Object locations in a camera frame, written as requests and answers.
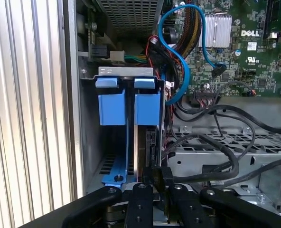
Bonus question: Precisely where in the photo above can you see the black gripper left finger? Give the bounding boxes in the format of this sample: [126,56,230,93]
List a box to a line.
[19,167,156,228]

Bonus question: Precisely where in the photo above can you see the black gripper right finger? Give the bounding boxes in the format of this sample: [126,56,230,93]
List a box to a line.
[163,167,281,228]

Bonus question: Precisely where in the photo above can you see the black disk power wire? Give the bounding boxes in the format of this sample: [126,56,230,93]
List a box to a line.
[152,133,241,191]

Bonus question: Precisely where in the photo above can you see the hard disk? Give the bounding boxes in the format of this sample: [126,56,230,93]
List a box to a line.
[132,77,166,188]

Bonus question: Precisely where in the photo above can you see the blue disk data wire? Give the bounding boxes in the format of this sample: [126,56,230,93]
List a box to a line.
[159,4,228,105]

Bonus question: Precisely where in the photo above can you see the empty blue disk carrier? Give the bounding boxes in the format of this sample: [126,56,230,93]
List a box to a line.
[95,77,134,188]

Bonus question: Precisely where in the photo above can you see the black RAM slot bank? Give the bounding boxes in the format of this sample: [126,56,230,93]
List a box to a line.
[263,0,281,41]

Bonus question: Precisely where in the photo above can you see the gray metal drive cage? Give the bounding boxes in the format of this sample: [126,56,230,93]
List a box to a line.
[166,125,281,228]

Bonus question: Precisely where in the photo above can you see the black open PC case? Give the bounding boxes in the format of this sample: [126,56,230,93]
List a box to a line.
[59,0,281,228]

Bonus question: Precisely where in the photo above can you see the green motherboard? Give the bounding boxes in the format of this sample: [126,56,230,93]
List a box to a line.
[164,0,281,98]

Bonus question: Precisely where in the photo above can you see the silver chipset heatsink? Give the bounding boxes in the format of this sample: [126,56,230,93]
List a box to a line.
[198,13,233,48]

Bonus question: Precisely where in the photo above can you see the silver power supply unit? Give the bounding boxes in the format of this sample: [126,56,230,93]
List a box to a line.
[76,0,166,65]

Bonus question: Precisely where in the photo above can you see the thick black cable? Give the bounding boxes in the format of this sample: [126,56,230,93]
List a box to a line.
[173,95,281,138]
[190,157,281,189]

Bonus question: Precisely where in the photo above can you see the white connector with green wires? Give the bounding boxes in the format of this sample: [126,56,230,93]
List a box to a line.
[109,50,146,64]

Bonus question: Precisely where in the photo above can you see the braided power cable bundle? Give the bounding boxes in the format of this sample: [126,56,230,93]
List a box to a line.
[175,9,203,58]

